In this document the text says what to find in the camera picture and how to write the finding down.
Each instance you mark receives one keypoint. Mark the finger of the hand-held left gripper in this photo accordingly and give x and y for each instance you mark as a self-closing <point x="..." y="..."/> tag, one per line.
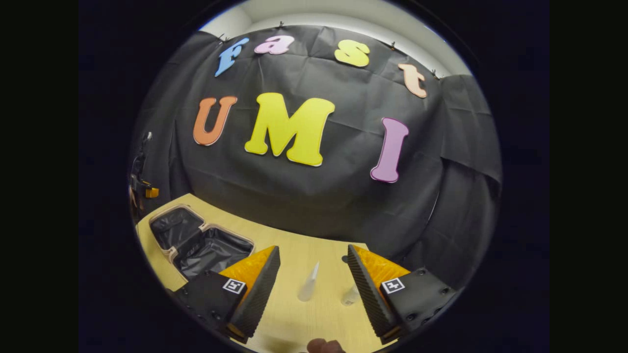
<point x="152" y="192"/>

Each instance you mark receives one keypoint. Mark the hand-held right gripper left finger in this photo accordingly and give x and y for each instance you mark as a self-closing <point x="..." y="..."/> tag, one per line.
<point x="255" y="294"/>

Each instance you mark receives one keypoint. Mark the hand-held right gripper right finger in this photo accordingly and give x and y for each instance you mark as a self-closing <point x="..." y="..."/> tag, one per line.
<point x="370" y="294"/>

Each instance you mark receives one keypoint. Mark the white squeeze tube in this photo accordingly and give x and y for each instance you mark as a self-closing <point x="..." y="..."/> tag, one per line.
<point x="308" y="287"/>

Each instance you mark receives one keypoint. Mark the pink suitcase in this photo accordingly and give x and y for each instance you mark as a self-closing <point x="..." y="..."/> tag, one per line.
<point x="211" y="250"/>

